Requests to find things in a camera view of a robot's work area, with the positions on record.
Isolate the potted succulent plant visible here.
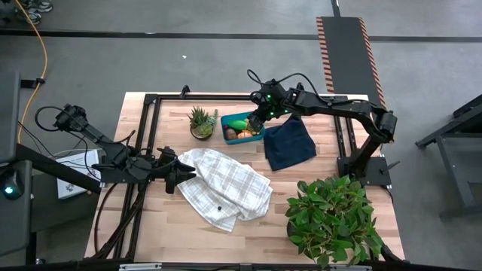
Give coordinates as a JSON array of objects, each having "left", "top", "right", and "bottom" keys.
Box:
[{"left": 187, "top": 105, "right": 220, "bottom": 142}]

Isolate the black orange-striped floor mat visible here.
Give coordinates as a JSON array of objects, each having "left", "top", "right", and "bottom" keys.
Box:
[{"left": 315, "top": 16, "right": 395, "bottom": 144}]

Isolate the grey panel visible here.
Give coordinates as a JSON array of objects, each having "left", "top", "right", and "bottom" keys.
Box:
[{"left": 0, "top": 70, "right": 22, "bottom": 163}]

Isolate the grey console with green light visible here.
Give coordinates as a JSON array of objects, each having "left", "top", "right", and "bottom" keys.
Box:
[{"left": 0, "top": 160, "right": 33, "bottom": 257}]

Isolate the white cardboard box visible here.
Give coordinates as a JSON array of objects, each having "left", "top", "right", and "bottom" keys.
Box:
[{"left": 55, "top": 149, "right": 102, "bottom": 200}]

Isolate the green ribbed toy vegetable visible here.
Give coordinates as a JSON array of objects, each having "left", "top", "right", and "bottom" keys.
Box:
[{"left": 227, "top": 119, "right": 249, "bottom": 131}]

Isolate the black aluminium rig frame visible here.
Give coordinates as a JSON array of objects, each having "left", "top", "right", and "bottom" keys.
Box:
[{"left": 92, "top": 82, "right": 353, "bottom": 263}]

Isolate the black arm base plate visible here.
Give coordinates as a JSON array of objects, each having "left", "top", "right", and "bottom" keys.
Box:
[
  {"left": 99, "top": 161, "right": 155, "bottom": 185},
  {"left": 337, "top": 155, "right": 393, "bottom": 188}
]

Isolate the black support beam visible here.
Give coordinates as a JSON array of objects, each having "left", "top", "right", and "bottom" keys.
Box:
[{"left": 14, "top": 144, "right": 102, "bottom": 195}]

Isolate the large leafy green plant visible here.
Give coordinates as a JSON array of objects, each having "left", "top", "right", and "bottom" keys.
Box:
[{"left": 284, "top": 174, "right": 385, "bottom": 269}]

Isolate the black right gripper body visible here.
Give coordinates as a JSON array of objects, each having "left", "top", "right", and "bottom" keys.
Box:
[{"left": 255, "top": 81, "right": 298, "bottom": 120}]

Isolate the white checked towel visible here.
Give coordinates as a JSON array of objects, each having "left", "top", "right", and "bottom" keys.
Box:
[{"left": 175, "top": 147, "right": 274, "bottom": 233}]

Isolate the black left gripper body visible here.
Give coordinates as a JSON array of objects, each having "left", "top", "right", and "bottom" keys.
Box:
[{"left": 148, "top": 160, "right": 178, "bottom": 181}]

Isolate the person's shoe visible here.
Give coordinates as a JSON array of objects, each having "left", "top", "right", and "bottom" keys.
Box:
[
  {"left": 21, "top": 10, "right": 42, "bottom": 26},
  {"left": 35, "top": 0, "right": 54, "bottom": 14}
]

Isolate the teal plastic container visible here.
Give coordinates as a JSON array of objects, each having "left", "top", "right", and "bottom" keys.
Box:
[{"left": 220, "top": 111, "right": 266, "bottom": 146}]

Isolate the navy blue cloth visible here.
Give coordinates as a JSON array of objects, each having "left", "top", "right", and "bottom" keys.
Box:
[{"left": 262, "top": 114, "right": 318, "bottom": 172}]

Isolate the grey side table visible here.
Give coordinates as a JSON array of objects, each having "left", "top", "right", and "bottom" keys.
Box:
[{"left": 415, "top": 93, "right": 482, "bottom": 220}]

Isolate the yellow cable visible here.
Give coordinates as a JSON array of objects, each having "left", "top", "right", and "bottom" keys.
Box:
[{"left": 14, "top": 0, "right": 49, "bottom": 145}]

